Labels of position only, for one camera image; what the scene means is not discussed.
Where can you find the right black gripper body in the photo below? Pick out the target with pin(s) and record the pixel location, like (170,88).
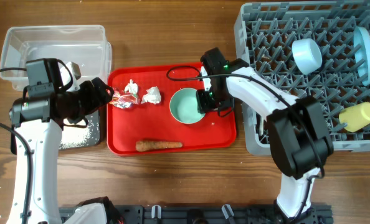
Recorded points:
(212,99)

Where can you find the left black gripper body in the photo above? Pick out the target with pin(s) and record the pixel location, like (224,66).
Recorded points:
(85,101)

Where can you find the green bowl with rice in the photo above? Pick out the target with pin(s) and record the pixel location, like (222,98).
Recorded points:
(183,106)

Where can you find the red strawberry cake wrapper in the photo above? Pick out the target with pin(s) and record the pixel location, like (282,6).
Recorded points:
(124,100)

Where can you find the white plastic spoon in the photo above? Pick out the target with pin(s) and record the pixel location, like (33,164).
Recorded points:
(261,126)

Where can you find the white tissue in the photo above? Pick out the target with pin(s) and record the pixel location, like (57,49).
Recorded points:
(131,88)
(153,96)

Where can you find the orange carrot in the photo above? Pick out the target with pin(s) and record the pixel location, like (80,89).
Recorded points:
(149,145)

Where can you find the light blue small bowl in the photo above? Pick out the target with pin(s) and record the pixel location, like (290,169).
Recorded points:
(307,55)

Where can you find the yellow plastic cup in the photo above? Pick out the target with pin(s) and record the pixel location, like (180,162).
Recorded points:
(355,117)

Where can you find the light blue plate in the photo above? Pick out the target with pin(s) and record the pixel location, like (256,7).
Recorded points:
(361,41)

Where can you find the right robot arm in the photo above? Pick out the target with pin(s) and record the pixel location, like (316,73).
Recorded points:
(299,138)

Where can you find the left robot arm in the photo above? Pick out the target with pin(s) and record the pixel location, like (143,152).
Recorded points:
(35,189)

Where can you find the grey dishwasher rack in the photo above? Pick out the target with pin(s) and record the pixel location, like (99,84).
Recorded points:
(264,33)

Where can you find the black plastic tray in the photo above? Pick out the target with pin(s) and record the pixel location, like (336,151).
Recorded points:
(58,120)

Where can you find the white rice pile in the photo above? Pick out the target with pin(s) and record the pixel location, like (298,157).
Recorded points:
(80,137)

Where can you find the clear plastic bin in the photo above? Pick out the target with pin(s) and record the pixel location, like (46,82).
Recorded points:
(85,45)

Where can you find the red serving tray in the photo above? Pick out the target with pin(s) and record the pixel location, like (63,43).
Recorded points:
(147,121)

